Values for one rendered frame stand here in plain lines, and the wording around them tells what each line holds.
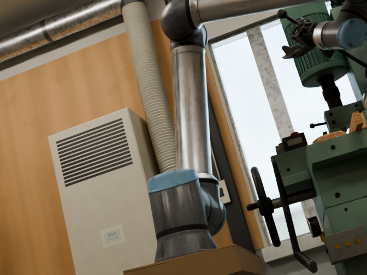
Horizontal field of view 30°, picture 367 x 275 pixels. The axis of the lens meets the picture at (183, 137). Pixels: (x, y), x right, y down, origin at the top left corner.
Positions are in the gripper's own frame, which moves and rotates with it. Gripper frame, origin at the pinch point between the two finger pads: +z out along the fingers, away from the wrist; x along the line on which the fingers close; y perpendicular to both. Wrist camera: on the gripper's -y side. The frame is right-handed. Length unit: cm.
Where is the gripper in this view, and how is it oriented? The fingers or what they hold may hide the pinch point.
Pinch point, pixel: (294, 41)
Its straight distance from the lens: 244.8
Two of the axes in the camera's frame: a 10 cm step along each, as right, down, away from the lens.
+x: -5.3, 8.4, -1.4
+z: -4.0, -1.0, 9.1
